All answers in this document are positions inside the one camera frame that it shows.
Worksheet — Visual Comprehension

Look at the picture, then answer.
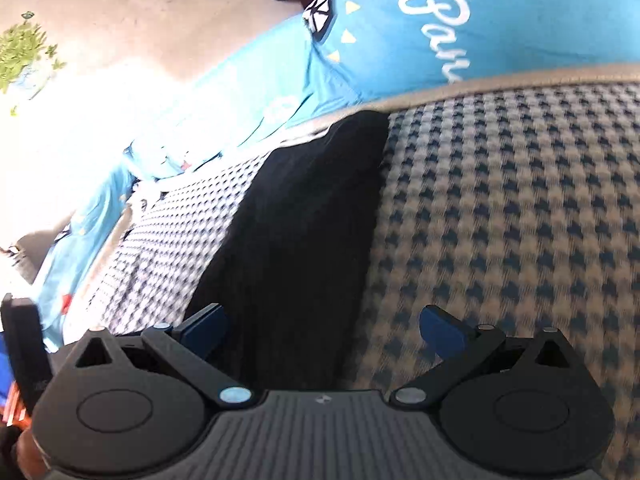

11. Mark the person's left hand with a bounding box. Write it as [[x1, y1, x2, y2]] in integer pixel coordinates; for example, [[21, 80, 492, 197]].
[[0, 427, 48, 480]]

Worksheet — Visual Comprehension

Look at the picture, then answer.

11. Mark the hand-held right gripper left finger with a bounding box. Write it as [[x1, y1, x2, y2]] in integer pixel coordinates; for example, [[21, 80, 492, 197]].
[[72, 303, 255, 409]]

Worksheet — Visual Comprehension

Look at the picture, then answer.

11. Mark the blue printed bed sheet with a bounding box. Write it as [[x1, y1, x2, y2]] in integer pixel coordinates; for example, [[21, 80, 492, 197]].
[[37, 0, 640, 351]]

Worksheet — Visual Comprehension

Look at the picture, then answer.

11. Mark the green leaf wall sticker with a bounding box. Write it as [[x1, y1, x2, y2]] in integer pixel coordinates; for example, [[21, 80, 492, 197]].
[[0, 10, 68, 116]]

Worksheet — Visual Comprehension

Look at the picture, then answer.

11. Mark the black sweatshirt with red print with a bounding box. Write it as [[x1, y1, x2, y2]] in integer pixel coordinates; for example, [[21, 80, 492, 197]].
[[185, 110, 391, 391]]

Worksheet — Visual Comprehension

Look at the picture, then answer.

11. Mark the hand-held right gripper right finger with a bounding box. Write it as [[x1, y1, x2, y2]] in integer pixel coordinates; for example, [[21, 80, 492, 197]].
[[390, 306, 576, 408]]

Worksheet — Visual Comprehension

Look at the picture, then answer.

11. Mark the houndstooth bed mat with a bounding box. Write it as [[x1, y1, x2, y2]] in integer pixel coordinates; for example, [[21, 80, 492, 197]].
[[85, 77, 640, 480]]

